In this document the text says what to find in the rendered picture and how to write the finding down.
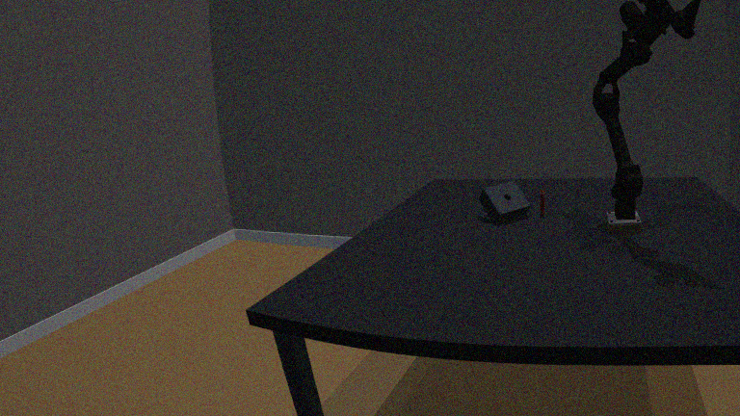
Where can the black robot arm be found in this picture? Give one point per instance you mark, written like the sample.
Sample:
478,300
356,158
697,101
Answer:
629,182

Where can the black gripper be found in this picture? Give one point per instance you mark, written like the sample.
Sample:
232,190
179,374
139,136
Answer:
681,21

